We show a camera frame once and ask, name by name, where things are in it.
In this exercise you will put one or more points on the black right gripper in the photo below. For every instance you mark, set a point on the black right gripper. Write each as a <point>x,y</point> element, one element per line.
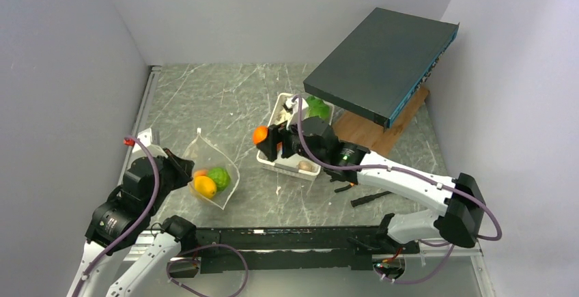
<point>285,130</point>

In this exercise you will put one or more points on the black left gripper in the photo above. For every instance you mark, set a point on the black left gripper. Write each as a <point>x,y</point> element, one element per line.
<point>184,168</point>

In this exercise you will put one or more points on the orange tangerine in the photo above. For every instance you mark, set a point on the orange tangerine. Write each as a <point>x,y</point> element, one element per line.
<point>260,134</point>

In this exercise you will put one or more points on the small garlic bulb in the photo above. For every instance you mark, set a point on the small garlic bulb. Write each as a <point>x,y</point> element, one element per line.
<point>306,166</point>

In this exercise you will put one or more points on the peach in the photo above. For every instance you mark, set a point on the peach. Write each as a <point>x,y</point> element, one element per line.
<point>199,173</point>

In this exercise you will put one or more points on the light green round fruit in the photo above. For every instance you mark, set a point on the light green round fruit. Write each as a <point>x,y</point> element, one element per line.
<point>220,177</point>

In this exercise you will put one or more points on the yellow lemon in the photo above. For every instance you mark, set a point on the yellow lemon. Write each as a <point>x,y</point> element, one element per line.
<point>205,186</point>

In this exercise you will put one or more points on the polka dot zip top bag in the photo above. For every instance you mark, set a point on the polka dot zip top bag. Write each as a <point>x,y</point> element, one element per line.
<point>207,155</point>

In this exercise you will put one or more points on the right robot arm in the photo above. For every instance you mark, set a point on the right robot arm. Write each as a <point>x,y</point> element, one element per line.
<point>454,206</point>

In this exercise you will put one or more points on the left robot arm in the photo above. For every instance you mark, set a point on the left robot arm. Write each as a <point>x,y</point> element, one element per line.
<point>116,224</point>

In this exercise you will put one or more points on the white garlic cluster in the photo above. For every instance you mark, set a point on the white garlic cluster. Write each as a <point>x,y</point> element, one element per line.
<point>282,115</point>

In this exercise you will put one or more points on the white perforated plastic basket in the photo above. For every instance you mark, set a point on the white perforated plastic basket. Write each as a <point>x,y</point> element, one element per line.
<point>288,166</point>

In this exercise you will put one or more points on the green white cabbage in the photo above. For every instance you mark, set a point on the green white cabbage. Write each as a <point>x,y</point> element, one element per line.
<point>318,108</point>

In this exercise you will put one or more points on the wooden cutting board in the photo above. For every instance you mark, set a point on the wooden cutting board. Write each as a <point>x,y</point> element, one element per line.
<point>361,131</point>

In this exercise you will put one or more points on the black hammer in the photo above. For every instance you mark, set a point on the black hammer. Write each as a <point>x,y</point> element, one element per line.
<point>369,198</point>

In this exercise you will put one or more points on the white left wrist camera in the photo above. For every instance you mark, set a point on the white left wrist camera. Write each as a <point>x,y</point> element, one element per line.
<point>150,138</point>

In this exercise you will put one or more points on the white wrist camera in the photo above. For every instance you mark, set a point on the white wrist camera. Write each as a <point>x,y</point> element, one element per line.
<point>290,107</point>
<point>150,138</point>

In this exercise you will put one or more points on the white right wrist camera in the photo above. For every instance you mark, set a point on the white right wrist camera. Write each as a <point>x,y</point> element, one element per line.
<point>290,107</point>

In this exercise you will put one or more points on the orange handled pliers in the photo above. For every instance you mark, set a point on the orange handled pliers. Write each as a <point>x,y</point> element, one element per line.
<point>344,188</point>

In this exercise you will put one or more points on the aluminium frame profile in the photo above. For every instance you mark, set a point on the aluminium frame profile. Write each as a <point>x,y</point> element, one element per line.
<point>137,126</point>

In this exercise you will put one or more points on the dark network switch box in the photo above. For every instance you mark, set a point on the dark network switch box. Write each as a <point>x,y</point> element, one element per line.
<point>380,65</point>

